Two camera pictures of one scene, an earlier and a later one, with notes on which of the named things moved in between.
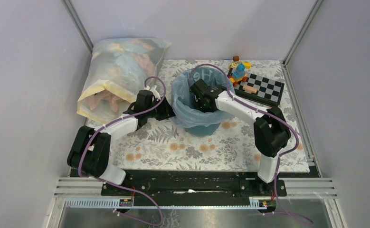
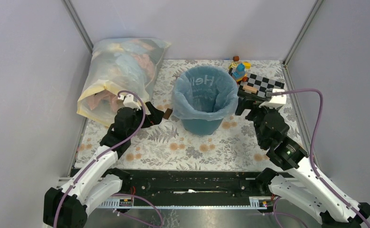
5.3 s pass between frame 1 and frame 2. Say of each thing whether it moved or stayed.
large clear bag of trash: stayed
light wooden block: stayed
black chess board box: stayed
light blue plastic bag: moved
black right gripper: moved
